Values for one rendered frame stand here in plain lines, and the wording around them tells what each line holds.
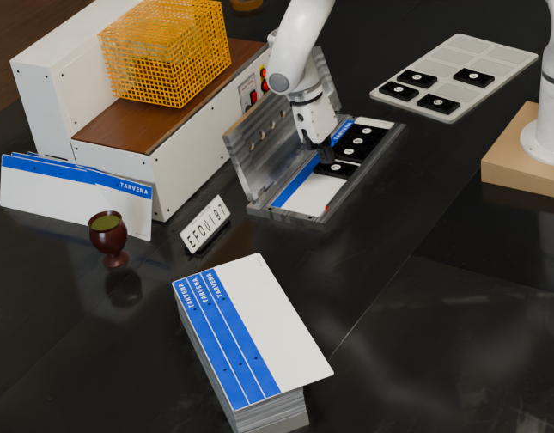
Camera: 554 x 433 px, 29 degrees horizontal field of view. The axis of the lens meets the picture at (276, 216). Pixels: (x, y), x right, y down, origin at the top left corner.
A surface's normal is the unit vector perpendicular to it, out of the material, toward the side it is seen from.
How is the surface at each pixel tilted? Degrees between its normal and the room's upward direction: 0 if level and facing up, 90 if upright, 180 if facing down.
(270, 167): 76
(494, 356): 0
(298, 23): 45
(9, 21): 0
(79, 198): 63
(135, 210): 69
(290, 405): 90
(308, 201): 0
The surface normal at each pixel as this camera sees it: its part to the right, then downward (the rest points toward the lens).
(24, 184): -0.48, 0.14
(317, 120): 0.77, 0.05
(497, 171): -0.53, 0.55
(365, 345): -0.13, -0.81
